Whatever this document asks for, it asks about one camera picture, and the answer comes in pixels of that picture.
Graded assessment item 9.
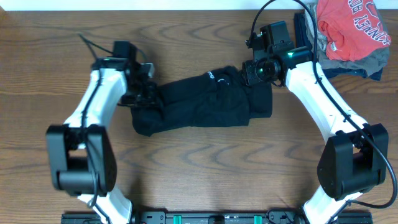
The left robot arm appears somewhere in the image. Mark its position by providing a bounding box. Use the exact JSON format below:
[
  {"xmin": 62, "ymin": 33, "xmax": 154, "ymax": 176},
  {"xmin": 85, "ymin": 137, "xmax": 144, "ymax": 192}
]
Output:
[{"xmin": 45, "ymin": 57, "xmax": 155, "ymax": 223}]

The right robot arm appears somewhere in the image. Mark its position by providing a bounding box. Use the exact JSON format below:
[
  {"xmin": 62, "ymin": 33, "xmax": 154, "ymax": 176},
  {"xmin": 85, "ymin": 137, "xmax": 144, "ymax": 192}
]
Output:
[{"xmin": 243, "ymin": 46, "xmax": 394, "ymax": 223}]

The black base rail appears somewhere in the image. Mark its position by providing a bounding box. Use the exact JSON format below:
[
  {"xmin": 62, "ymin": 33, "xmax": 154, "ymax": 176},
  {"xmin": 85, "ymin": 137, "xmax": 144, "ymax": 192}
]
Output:
[{"xmin": 60, "ymin": 209, "xmax": 373, "ymax": 224}]

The right black cable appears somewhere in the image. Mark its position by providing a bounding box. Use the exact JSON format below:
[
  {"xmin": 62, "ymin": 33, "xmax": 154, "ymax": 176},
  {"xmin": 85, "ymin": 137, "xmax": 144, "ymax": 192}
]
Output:
[{"xmin": 248, "ymin": 0, "xmax": 398, "ymax": 224}]

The navy folded t-shirt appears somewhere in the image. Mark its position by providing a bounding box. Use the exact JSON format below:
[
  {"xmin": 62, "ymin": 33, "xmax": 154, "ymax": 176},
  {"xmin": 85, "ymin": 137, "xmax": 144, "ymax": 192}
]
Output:
[{"xmin": 294, "ymin": 12, "xmax": 390, "ymax": 81}]

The grey folded t-shirt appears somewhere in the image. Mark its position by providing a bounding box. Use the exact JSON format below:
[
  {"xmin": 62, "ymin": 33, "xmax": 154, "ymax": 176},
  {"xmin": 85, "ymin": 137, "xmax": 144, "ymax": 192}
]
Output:
[{"xmin": 304, "ymin": 0, "xmax": 392, "ymax": 80}]

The orange printed t-shirt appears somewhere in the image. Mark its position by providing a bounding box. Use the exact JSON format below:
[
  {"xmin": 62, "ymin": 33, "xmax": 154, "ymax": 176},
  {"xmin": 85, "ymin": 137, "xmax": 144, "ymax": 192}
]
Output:
[{"xmin": 316, "ymin": 0, "xmax": 391, "ymax": 62}]

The black t-shirt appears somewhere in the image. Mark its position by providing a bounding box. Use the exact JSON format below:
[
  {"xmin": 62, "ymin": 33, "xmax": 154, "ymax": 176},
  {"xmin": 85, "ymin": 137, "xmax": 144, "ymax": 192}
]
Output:
[{"xmin": 131, "ymin": 66, "xmax": 272, "ymax": 136}]

